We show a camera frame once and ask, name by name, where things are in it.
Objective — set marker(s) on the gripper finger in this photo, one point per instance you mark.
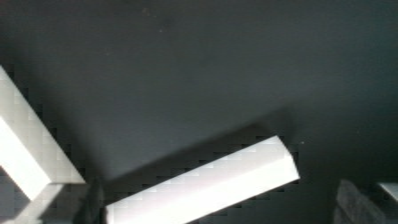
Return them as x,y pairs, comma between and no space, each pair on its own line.
366,205

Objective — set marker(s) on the white square tabletop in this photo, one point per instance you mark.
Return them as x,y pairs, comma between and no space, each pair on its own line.
217,185

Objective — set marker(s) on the white L-shaped obstacle fence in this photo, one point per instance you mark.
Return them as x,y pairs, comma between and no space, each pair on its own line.
34,160

